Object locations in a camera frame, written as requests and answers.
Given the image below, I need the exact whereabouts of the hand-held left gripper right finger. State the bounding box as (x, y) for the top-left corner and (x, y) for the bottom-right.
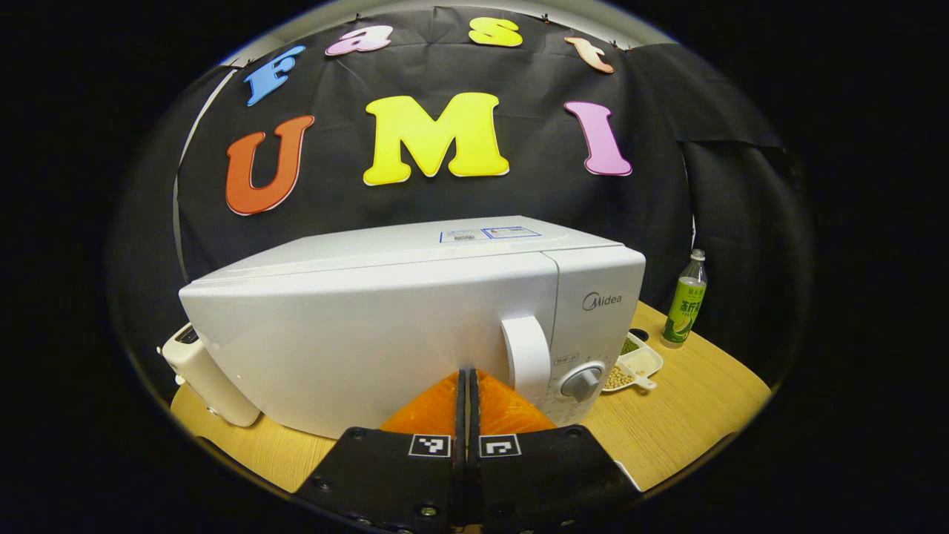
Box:
(469, 369), (640, 530)

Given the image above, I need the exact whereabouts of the white toaster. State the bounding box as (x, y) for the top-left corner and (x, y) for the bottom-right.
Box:
(162, 323), (262, 428)

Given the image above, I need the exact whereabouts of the white microwave oven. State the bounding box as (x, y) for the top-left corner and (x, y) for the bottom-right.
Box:
(179, 216), (647, 440)

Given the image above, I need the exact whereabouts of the green label drink bottle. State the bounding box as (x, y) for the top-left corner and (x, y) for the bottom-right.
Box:
(661, 249), (708, 349)

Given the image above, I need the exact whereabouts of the white divided dish with beans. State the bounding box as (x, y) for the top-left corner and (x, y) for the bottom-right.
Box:
(602, 330), (664, 394)

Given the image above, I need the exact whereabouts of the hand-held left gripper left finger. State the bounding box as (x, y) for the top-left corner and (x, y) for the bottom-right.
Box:
(297, 369), (469, 534)

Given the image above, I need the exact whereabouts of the black backdrop cloth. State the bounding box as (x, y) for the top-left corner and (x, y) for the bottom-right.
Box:
(111, 7), (809, 386)

